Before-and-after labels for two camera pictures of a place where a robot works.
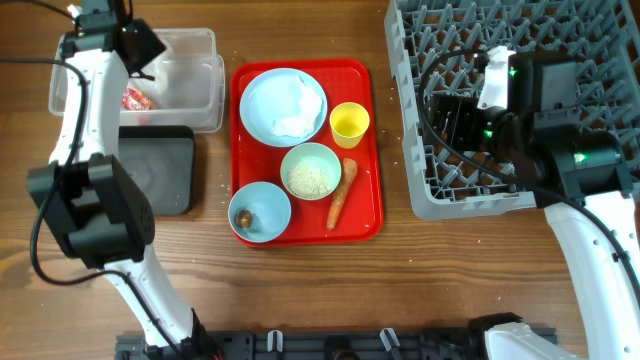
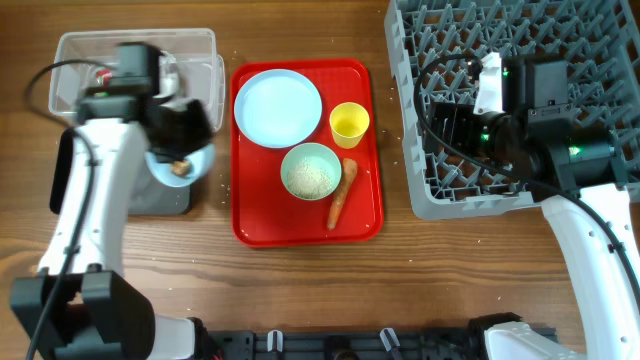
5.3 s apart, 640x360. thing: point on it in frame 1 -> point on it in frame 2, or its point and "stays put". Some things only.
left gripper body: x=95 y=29 -> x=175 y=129
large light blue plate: x=282 y=107 stays put
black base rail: x=333 y=345 stays put
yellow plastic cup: x=348 y=121 stays put
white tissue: x=301 y=123 -> x=168 y=74
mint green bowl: x=310 y=171 stays put
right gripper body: x=451 y=118 stays put
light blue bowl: x=258 y=212 -> x=201 y=162
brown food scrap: x=243 y=219 -> x=180 y=168
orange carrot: x=349 y=168 stays put
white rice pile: x=307 y=180 stays put
